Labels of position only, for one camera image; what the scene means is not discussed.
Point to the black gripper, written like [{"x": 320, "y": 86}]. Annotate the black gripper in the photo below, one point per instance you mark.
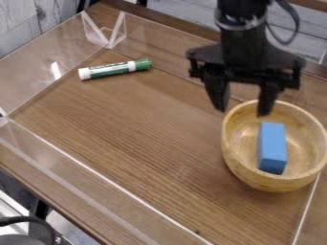
[{"x": 246, "y": 58}]

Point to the blue rectangular block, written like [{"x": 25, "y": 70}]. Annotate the blue rectangular block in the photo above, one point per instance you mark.
[{"x": 271, "y": 148}]

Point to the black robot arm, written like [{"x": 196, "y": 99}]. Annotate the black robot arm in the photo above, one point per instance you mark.
[{"x": 242, "y": 15}]

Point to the brown wooden bowl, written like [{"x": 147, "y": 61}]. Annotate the brown wooden bowl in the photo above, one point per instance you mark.
[{"x": 306, "y": 143}]

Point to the green and white marker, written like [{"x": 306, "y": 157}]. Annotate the green and white marker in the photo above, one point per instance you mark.
[{"x": 115, "y": 69}]

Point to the black table leg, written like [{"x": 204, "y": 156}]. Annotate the black table leg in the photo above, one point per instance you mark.
[{"x": 41, "y": 210}]

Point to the clear acrylic tray wall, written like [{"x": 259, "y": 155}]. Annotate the clear acrylic tray wall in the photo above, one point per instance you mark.
[{"x": 121, "y": 151}]

